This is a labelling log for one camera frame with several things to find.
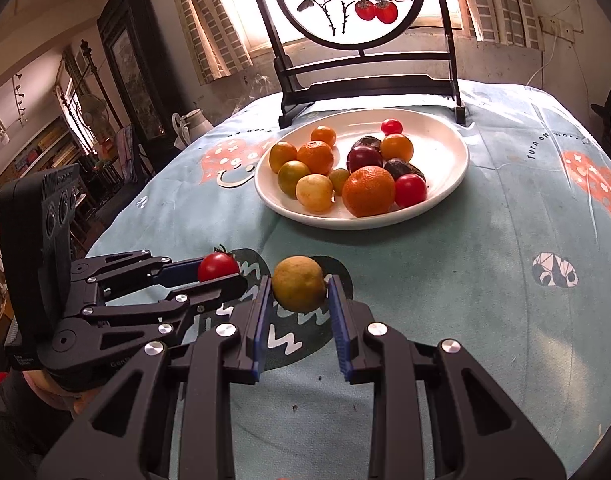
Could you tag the large orange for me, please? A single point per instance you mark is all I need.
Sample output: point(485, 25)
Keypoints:
point(368, 191)

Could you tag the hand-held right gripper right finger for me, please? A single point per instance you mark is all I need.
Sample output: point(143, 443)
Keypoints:
point(338, 330)

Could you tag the white pitcher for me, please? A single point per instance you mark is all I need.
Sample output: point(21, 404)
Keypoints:
point(193, 127)

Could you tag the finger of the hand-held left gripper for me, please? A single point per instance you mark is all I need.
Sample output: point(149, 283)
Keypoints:
point(180, 271)
point(210, 292)

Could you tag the dark wooden cabinet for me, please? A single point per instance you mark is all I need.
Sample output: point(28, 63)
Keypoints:
point(135, 70)

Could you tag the smooth orange citrus fruit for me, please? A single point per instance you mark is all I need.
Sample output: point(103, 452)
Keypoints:
point(397, 148)

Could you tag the dark clothing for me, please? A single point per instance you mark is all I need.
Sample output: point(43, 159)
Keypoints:
point(610, 115)

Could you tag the dark red plum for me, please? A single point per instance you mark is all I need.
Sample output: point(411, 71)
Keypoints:
point(364, 159)

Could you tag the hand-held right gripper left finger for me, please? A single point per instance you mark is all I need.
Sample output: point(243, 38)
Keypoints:
point(260, 330)

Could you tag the mandarin orange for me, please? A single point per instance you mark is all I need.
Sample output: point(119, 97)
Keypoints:
point(315, 157)

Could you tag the small orange citrus fruit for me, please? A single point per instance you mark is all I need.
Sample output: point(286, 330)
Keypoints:
point(282, 156)
point(323, 136)

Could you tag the red cherry tomato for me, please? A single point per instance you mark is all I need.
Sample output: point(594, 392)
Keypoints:
point(411, 190)
point(391, 126)

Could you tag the yellow-green citrus fruit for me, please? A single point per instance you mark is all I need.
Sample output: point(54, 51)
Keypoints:
point(299, 283)

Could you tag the person's left hand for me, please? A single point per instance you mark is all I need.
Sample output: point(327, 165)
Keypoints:
point(60, 396)

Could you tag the standing fan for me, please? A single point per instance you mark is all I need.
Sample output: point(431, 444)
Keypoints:
point(93, 110)

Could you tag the bookshelf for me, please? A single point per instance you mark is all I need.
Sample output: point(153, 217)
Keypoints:
point(40, 150)

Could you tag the red tomato with stem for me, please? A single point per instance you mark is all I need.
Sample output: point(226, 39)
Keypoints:
point(217, 266)

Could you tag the green citrus fruit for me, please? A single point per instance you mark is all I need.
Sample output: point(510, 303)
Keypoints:
point(293, 178)

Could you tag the round painted table screen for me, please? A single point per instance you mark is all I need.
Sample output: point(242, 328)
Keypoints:
point(365, 85)

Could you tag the tiny yellow citrus fruit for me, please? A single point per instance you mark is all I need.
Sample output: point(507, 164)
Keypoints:
point(339, 181)

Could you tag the checked curtain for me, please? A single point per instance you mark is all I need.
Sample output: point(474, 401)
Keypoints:
point(500, 0)
point(210, 20)

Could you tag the wall outlet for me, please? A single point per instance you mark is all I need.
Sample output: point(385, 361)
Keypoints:
point(560, 26)

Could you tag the white plate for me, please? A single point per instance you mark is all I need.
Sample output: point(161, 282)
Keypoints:
point(445, 160)

